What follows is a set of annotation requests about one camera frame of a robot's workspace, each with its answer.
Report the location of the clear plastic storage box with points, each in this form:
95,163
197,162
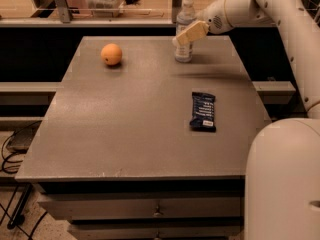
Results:
104,8

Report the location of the orange fruit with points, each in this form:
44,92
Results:
111,54

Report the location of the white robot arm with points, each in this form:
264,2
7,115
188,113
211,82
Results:
282,181

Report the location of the dark blue snack bar wrapper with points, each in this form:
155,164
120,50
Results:
203,112

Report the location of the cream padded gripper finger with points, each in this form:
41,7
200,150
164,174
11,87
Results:
193,32

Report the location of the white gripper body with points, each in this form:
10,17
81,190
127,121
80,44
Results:
213,21

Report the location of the black power adapter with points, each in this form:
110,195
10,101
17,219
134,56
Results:
21,139

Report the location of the grey drawer cabinet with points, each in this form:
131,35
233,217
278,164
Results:
115,155

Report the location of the clear blue plastic water bottle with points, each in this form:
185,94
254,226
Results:
185,17

